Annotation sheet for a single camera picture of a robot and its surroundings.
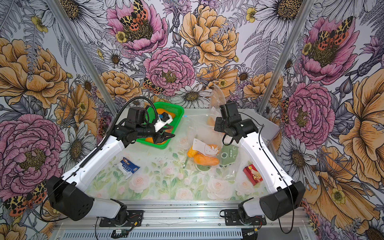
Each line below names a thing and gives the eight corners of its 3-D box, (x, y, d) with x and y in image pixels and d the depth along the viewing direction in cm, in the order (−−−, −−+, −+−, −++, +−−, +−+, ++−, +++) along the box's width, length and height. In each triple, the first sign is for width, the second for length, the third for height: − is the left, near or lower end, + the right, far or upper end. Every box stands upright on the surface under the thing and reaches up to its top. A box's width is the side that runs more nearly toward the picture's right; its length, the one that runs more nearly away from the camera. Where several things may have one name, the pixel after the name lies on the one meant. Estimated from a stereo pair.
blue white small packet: (115, 168, 93) (112, 166, 90) (128, 157, 98) (126, 154, 95) (126, 180, 88) (124, 177, 85) (140, 168, 93) (138, 165, 90)
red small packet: (252, 185, 86) (255, 183, 83) (242, 170, 92) (244, 167, 89) (261, 181, 88) (264, 178, 84) (250, 166, 94) (253, 163, 90)
